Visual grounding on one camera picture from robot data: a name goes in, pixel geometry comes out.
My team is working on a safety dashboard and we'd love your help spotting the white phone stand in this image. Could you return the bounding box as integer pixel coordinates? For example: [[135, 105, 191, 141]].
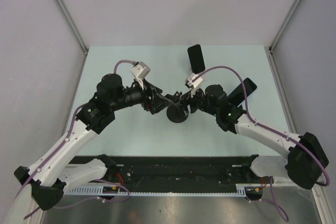
[[188, 62, 205, 84]]

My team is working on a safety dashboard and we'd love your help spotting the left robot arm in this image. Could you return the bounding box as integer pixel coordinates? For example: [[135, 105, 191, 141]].
[[14, 73, 173, 211]]

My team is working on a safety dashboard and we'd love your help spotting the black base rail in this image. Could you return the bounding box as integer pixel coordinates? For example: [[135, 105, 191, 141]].
[[65, 155, 275, 193]]

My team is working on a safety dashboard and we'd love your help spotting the black round-base phone stand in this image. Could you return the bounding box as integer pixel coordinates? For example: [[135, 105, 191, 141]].
[[165, 91, 188, 123]]

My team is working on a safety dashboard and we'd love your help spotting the black phone on white stand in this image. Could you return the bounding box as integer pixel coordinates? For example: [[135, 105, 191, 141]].
[[187, 44, 205, 74]]

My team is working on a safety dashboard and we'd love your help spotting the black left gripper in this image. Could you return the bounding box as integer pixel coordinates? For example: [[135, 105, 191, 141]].
[[110, 76, 172, 114]]

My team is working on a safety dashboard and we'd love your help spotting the right aluminium frame post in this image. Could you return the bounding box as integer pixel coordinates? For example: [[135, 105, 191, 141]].
[[268, 0, 303, 52]]

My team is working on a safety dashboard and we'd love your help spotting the left aluminium frame post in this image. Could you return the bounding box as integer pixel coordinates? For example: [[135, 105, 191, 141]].
[[53, 0, 89, 56]]

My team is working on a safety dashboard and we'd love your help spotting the aluminium frame post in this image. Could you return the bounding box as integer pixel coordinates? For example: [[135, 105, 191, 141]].
[[268, 0, 303, 52], [53, 0, 89, 56]]

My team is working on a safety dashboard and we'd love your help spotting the blue-edged phone on black stand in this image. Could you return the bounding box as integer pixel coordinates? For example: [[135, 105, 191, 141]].
[[227, 78, 258, 104]]

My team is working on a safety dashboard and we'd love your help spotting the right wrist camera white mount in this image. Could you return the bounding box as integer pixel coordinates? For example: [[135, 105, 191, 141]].
[[185, 73, 203, 98]]

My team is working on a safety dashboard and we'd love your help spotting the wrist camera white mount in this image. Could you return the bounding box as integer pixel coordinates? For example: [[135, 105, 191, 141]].
[[131, 61, 151, 90], [185, 73, 203, 98]]

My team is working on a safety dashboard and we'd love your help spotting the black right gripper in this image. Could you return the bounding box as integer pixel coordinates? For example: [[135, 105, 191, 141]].
[[174, 84, 218, 117]]

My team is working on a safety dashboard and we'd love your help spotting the white slotted cable duct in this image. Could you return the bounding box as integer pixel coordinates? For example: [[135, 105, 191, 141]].
[[65, 184, 263, 197]]

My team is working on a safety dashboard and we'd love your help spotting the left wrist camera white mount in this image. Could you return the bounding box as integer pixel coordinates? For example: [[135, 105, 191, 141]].
[[131, 61, 151, 90]]

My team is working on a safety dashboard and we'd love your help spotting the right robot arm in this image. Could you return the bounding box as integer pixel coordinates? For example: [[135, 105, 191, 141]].
[[180, 84, 329, 189]]

